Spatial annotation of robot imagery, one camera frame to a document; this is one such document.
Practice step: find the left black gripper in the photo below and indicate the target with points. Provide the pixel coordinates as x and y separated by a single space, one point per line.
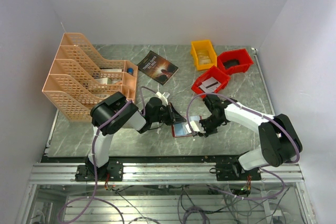
174 117

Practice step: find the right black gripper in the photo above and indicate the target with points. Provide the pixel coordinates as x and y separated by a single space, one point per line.
205 132

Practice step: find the red leather card holder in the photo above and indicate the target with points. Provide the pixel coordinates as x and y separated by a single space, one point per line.
178 129

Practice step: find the yellow plastic bin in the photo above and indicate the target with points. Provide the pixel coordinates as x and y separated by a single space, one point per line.
203 45

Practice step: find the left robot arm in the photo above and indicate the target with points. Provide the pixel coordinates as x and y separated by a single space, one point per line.
108 117

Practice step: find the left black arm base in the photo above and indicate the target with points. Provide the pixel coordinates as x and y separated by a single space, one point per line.
109 172

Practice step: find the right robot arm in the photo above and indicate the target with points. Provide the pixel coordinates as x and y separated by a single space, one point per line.
279 142

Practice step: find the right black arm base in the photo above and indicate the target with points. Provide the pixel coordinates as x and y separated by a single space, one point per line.
233 172

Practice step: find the white cards in red bin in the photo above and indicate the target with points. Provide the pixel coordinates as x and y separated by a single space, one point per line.
209 85

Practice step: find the red bin with cards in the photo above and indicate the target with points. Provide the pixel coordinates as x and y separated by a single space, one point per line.
212 72

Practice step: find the gold cards in yellow bin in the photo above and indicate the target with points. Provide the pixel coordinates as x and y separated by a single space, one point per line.
203 57

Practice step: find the dark paperback book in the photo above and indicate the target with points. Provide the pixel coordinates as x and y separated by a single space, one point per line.
157 68

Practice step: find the dark item in red bin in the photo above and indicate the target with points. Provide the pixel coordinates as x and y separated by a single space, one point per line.
231 63

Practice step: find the blue bottle cap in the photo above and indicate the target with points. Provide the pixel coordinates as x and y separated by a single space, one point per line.
130 70

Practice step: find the red bin with dark item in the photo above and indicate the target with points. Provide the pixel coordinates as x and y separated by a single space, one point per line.
241 54

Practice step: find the pink mesh file organizer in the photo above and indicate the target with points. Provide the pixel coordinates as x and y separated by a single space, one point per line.
80 77

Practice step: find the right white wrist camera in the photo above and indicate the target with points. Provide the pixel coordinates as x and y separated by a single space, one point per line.
195 127

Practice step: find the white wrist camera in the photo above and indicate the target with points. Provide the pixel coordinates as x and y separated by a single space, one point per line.
163 97
195 127

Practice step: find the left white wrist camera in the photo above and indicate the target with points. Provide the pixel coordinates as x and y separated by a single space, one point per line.
163 97

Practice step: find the aluminium mounting rail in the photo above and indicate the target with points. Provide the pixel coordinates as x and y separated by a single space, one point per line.
162 174

